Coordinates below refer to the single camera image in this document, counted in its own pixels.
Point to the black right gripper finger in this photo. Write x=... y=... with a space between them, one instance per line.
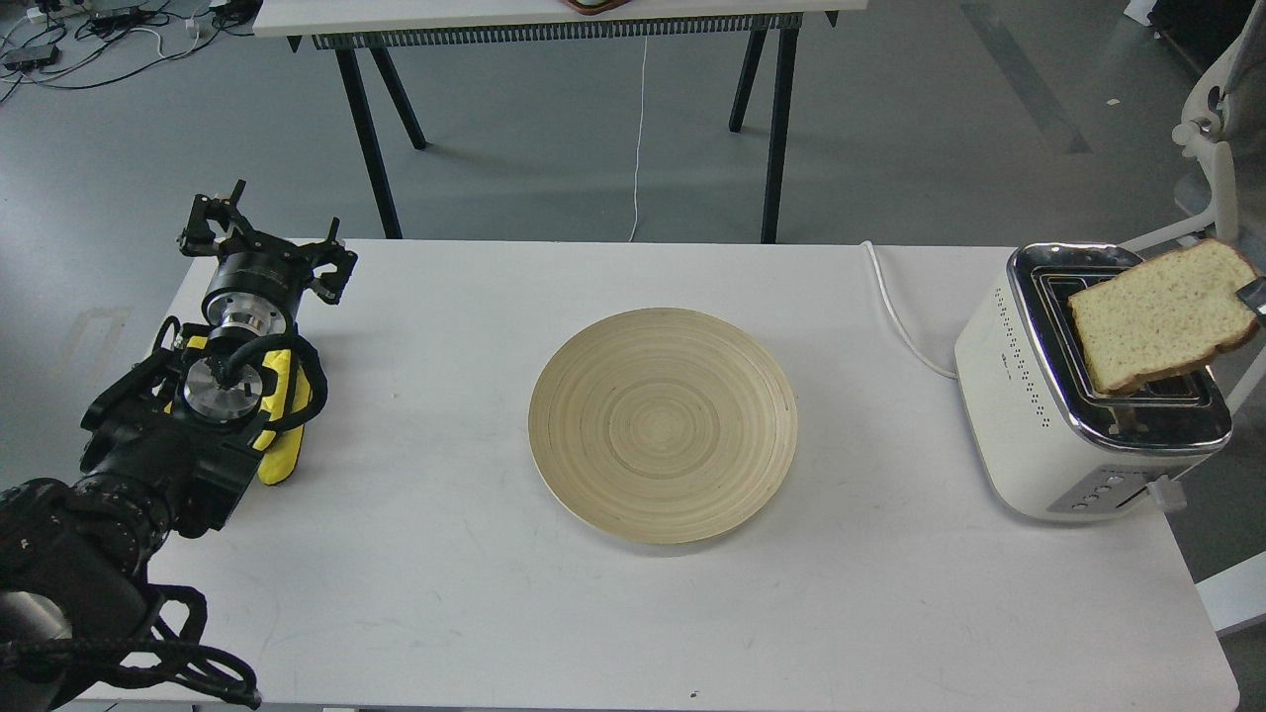
x=1252 y=297

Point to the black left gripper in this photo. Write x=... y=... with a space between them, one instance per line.
x=259 y=285

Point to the brown bread slice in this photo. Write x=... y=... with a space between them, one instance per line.
x=1164 y=318

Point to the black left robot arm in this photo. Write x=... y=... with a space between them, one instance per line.
x=174 y=445

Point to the white chrome toaster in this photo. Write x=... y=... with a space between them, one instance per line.
x=1053 y=448

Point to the white office chair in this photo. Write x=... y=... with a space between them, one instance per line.
x=1221 y=128

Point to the yellow cloth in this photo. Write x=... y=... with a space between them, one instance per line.
x=261 y=392

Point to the white background table black legs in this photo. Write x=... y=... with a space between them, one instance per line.
x=347 y=28

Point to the brown object on background table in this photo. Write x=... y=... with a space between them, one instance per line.
x=594 y=7

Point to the round wooden plate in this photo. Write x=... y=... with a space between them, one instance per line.
x=663 y=426

